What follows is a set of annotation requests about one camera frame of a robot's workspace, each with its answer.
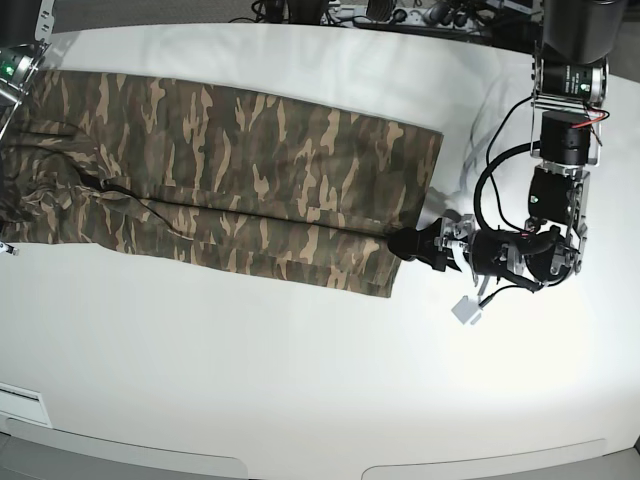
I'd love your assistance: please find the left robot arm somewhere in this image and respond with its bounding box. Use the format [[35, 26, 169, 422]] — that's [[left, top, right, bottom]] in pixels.
[[388, 1, 628, 293]]

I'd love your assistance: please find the power strip with cables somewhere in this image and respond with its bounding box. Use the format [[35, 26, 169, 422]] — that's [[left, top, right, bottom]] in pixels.
[[320, 1, 542, 33]]

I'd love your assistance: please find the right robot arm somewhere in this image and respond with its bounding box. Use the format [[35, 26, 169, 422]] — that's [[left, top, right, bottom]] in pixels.
[[1, 0, 55, 137]]

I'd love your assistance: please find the camouflage T-shirt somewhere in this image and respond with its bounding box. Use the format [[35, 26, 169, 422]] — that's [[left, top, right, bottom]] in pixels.
[[1, 71, 443, 298]]

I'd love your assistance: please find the white label bottom left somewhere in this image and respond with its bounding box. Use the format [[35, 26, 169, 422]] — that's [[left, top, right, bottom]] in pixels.
[[0, 383, 52, 428]]

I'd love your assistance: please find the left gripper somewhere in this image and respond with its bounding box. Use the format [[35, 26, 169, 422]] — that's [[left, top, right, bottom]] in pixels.
[[387, 215, 530, 288]]

